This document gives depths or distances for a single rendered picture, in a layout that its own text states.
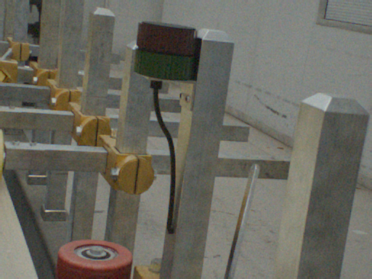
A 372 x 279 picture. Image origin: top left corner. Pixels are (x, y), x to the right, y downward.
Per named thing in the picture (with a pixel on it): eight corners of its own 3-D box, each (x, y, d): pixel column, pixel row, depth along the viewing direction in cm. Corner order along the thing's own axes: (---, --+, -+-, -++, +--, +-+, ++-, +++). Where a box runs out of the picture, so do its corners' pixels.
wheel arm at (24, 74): (164, 91, 187) (166, 80, 186) (168, 94, 184) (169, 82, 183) (14, 78, 174) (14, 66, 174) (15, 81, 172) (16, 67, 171)
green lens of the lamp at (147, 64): (182, 72, 78) (184, 51, 78) (200, 81, 73) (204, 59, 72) (126, 67, 76) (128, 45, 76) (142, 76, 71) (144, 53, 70)
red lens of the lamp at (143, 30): (184, 48, 78) (187, 26, 77) (204, 56, 72) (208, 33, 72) (128, 42, 76) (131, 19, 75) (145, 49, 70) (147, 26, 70)
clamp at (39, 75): (51, 84, 181) (54, 63, 180) (62, 94, 169) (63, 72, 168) (25, 82, 179) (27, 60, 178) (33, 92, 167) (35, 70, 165)
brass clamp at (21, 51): (25, 56, 227) (26, 38, 226) (31, 62, 214) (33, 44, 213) (3, 54, 225) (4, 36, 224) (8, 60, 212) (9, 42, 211)
